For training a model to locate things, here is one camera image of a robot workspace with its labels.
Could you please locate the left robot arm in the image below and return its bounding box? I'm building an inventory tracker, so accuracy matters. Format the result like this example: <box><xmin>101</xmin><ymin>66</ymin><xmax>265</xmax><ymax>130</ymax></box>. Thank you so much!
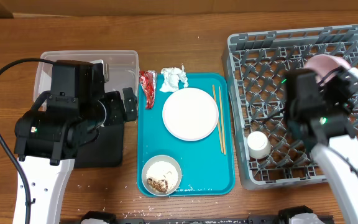
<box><xmin>14</xmin><ymin>88</ymin><xmax>137</xmax><ymax>223</ymax></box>

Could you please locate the grey bowl with rice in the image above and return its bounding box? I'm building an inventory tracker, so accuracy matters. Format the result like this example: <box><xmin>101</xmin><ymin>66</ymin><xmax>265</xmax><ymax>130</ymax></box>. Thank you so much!
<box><xmin>139</xmin><ymin>155</ymin><xmax>182</xmax><ymax>197</ymax></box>

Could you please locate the small pink bowl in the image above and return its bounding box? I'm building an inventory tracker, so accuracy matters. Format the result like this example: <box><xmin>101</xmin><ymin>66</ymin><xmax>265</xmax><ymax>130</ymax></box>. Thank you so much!
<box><xmin>303</xmin><ymin>54</ymin><xmax>351</xmax><ymax>83</ymax></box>

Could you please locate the crumpled white napkin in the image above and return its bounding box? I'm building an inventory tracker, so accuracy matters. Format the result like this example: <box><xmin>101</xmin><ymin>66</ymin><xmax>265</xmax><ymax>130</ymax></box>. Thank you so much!
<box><xmin>160</xmin><ymin>65</ymin><xmax>189</xmax><ymax>93</ymax></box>

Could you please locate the clear plastic bin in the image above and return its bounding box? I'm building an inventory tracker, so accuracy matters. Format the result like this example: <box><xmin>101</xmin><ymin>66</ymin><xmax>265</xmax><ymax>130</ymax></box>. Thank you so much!
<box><xmin>33</xmin><ymin>50</ymin><xmax>139</xmax><ymax>101</ymax></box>

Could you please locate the black plastic bin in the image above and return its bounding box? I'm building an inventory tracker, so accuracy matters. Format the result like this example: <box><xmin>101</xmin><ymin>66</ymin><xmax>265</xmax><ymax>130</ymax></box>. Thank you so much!
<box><xmin>74</xmin><ymin>124</ymin><xmax>124</xmax><ymax>169</ymax></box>

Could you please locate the white cup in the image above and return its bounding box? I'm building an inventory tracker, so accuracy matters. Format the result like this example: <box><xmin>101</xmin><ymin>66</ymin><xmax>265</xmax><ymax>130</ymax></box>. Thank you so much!
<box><xmin>247</xmin><ymin>131</ymin><xmax>271</xmax><ymax>159</ymax></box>

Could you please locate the large pink plate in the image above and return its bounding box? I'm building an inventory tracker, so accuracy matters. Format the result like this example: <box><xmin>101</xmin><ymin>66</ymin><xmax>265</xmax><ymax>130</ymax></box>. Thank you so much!
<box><xmin>162</xmin><ymin>88</ymin><xmax>219</xmax><ymax>141</ymax></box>

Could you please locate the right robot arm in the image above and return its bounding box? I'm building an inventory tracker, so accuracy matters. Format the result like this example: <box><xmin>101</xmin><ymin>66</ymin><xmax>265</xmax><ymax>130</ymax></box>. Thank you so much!
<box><xmin>283</xmin><ymin>67</ymin><xmax>358</xmax><ymax>223</ymax></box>

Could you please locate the grey dishwasher rack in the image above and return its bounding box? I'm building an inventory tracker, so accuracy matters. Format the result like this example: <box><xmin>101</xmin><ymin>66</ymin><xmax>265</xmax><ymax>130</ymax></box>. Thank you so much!
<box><xmin>223</xmin><ymin>24</ymin><xmax>358</xmax><ymax>190</ymax></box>

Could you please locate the teal plastic tray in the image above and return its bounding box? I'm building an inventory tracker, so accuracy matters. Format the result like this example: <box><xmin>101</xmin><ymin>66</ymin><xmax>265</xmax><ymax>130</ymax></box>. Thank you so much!
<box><xmin>137</xmin><ymin>73</ymin><xmax>236</xmax><ymax>196</ymax></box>

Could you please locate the red foil wrapper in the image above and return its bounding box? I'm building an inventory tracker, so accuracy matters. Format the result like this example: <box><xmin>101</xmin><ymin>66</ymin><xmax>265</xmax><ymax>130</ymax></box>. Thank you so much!
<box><xmin>139</xmin><ymin>70</ymin><xmax>157</xmax><ymax>110</ymax></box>

